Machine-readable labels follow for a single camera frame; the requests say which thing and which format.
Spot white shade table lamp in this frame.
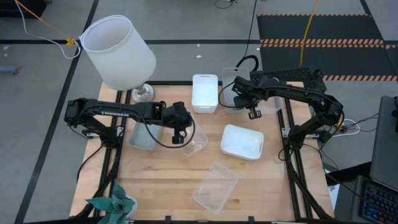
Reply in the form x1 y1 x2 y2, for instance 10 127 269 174
79 14 157 103

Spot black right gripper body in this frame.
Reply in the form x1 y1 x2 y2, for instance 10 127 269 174
233 90 260 111

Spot teal artificial plant white pot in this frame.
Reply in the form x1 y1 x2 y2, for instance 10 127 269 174
85 180 139 224

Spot backlit black keyboard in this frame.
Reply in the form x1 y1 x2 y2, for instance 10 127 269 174
359 177 398 224

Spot grey laptop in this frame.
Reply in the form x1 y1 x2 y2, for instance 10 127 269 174
369 95 398 191

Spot black textured foam pad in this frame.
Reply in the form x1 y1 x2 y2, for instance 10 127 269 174
250 67 325 90

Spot black hanging cable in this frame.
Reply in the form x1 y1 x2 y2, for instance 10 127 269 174
235 0 259 74

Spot clear plastic basket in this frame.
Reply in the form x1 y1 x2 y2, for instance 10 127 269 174
258 93 284 114
221 67 251 114
192 161 239 215
180 116 209 157

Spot white power cable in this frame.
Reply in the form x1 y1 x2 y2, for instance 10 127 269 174
338 118 361 138

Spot thin white cable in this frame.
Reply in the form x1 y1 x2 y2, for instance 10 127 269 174
14 0 82 60

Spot black mat orange hazard stripes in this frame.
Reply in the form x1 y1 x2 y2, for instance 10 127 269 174
256 13 398 83

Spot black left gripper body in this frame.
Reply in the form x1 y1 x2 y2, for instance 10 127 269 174
161 101 193 131

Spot blue grey floor block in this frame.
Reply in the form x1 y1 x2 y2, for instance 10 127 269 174
0 65 19 75

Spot dark cabinet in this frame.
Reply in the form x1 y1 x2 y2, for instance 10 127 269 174
0 0 48 19

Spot grey plastic basket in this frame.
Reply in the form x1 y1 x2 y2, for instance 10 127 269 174
127 121 164 152

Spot black aluminium table frame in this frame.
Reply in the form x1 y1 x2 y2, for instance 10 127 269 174
74 81 335 224

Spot yellow hanging cable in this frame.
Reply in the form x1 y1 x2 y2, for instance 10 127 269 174
299 0 320 68

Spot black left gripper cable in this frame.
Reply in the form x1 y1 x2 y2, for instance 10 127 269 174
136 110 197 149

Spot yellow cable with connector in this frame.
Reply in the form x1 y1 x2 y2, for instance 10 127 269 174
14 0 77 47

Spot white plastic basket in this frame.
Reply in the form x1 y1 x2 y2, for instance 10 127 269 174
220 124 265 162
191 73 220 114

